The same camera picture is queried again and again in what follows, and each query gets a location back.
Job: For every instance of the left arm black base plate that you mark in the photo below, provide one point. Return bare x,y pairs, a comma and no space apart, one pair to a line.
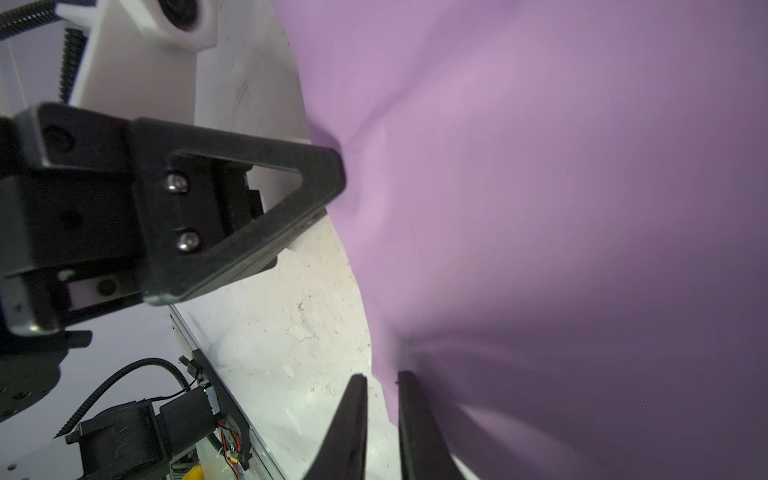
230,417

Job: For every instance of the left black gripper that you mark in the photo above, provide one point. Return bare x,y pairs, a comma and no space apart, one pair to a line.
69,232

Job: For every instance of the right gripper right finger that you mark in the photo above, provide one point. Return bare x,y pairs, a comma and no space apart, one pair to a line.
424,453

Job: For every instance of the pink purple wrapping paper sheet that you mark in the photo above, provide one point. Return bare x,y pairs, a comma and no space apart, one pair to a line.
556,213

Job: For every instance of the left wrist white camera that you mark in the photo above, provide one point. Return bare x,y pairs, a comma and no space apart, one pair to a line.
140,58

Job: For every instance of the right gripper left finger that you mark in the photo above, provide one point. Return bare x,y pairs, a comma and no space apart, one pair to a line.
342,454

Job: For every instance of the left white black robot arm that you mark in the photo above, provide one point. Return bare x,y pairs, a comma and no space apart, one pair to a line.
30,365

